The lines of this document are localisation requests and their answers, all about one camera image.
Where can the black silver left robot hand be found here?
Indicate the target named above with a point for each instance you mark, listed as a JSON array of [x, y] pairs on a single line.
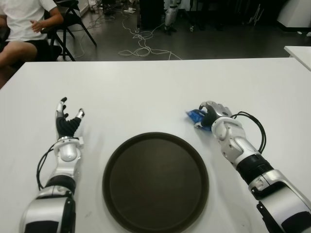
[[65, 126]]

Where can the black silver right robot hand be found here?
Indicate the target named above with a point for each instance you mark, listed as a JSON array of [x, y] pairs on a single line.
[[217, 110]]

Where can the blue Oreo packet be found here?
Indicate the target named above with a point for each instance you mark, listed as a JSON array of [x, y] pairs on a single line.
[[195, 115]]

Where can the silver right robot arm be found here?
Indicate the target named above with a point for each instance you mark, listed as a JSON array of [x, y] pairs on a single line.
[[233, 143]]

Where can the black wheeled stand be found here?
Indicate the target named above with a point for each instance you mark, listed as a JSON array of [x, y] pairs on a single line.
[[192, 28]]

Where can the round dark brown tray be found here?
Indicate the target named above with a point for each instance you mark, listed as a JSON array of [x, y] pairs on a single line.
[[155, 184]]

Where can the white side table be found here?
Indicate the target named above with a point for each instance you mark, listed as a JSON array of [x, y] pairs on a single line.
[[301, 54]]

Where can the silver humanoid robot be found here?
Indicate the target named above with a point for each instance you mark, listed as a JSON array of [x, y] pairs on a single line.
[[170, 14]]

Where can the black folding chair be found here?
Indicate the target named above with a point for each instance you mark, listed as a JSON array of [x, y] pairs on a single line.
[[70, 19]]

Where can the seated person in white shirt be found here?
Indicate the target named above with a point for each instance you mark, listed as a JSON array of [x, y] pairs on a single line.
[[22, 21]]

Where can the white cabinet with black base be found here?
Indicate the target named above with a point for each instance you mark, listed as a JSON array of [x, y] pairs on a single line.
[[296, 12]]

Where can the white power strip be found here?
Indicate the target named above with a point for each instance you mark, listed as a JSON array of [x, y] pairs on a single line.
[[130, 10]]

